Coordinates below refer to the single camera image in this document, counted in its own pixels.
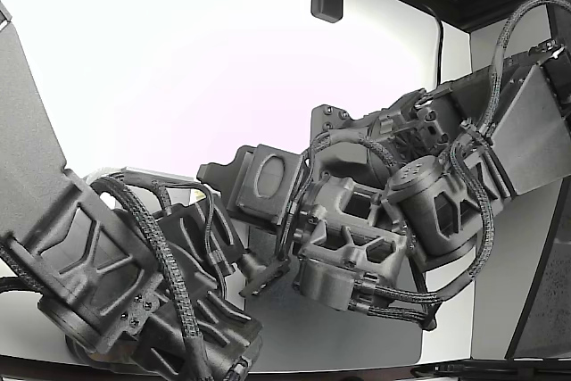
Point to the black gripper with oval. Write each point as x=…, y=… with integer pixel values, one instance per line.
x=267, y=184

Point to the black ribbed gripper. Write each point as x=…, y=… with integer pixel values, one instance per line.
x=187, y=238

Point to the tan 3M tape liner strip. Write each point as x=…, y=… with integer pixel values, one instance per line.
x=195, y=194

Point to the black 3D printed robot arm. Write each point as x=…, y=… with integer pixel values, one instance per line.
x=348, y=216
x=53, y=242

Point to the black bracket with cylinder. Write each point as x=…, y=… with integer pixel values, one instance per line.
x=267, y=280

